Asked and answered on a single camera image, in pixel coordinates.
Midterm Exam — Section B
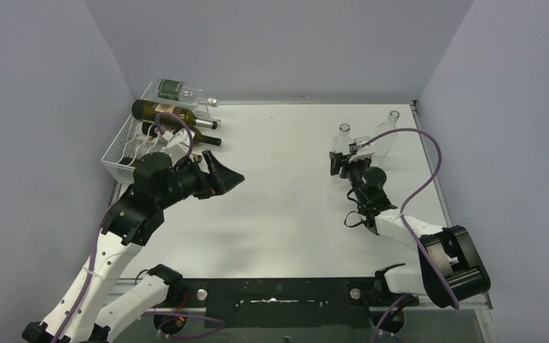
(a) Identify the clear square glass bottle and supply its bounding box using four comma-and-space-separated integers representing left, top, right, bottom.
374, 110, 402, 167

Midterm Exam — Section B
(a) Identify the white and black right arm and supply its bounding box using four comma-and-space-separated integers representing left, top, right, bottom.
329, 151, 491, 308

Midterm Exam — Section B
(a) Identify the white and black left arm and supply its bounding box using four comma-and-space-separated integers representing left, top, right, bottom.
22, 150, 245, 342

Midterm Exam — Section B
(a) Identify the dark green wine bottle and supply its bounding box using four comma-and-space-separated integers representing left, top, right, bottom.
142, 122, 222, 146

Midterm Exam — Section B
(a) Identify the brown bottle with tan label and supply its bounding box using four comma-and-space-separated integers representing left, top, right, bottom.
132, 99, 219, 129

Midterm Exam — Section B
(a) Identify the clear bottle with dark label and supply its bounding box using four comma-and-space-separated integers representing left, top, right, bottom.
154, 79, 219, 107

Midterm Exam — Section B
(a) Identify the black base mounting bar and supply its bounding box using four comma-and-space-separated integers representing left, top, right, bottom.
158, 277, 398, 329

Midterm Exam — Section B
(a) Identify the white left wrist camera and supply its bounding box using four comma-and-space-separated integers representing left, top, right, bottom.
162, 129, 191, 162

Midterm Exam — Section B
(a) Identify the white wire wine rack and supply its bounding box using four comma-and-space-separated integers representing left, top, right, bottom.
100, 79, 214, 184

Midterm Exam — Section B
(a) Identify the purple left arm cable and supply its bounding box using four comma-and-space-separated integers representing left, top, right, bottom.
49, 111, 230, 343

